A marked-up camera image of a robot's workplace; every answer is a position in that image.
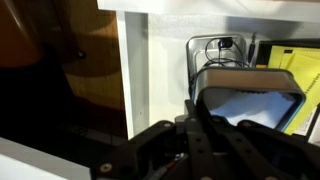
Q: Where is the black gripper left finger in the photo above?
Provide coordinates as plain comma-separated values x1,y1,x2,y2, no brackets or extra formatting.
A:
185,100,198,122

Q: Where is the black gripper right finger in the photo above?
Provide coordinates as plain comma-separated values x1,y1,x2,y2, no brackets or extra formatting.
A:
196,99,230,127

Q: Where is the white cleaning cloth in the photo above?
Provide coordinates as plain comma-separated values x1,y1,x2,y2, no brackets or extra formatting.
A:
210,92,294,128

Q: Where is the small metal tray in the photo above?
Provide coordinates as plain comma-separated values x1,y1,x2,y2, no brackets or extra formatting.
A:
189,67,306,132

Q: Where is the white open drawer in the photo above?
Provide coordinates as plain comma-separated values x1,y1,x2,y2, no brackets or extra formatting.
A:
97,0,320,137

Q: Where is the yellow paper booklet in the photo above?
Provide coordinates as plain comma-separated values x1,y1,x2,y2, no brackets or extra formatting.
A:
256,39,320,135

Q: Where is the metal tray with black cable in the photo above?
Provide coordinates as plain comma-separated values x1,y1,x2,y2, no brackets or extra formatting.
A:
186,34,250,87

